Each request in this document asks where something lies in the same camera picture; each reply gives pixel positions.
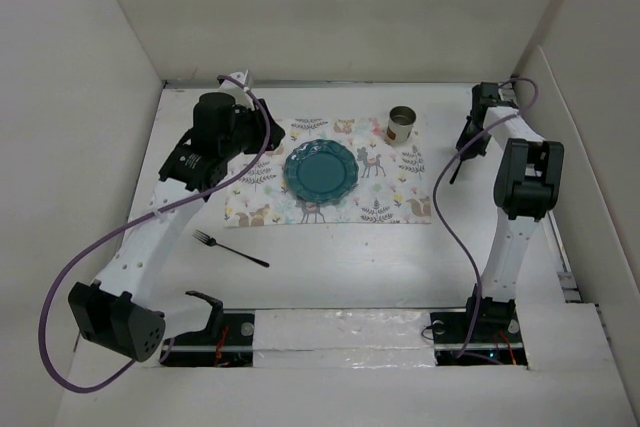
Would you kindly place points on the black spoon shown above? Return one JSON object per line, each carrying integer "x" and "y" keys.
{"x": 455, "y": 173}

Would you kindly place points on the teal scalloped plate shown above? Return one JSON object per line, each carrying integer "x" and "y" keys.
{"x": 321, "y": 171}

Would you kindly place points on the black metal fork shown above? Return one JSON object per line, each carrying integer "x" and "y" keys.
{"x": 209, "y": 241}

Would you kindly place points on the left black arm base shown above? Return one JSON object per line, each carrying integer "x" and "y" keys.
{"x": 202, "y": 333}

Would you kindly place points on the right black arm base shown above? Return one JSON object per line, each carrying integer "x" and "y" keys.
{"x": 483, "y": 332}

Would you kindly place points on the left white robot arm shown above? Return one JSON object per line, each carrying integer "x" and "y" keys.
{"x": 115, "y": 311}

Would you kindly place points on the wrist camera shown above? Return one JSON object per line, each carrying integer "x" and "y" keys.
{"x": 213, "y": 120}
{"x": 487, "y": 95}

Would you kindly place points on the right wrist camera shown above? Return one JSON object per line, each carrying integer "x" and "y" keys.
{"x": 487, "y": 95}

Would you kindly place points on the stainless steel cup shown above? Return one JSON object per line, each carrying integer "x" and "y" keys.
{"x": 401, "y": 121}

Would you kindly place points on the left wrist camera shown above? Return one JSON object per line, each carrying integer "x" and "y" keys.
{"x": 213, "y": 120}

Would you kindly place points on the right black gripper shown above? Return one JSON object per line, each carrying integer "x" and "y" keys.
{"x": 475, "y": 149}

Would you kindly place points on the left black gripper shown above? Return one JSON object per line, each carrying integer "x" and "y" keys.
{"x": 254, "y": 117}

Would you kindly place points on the floral animal print cloth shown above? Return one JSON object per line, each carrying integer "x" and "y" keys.
{"x": 392, "y": 185}

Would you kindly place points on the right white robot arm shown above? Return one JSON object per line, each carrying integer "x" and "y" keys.
{"x": 526, "y": 188}

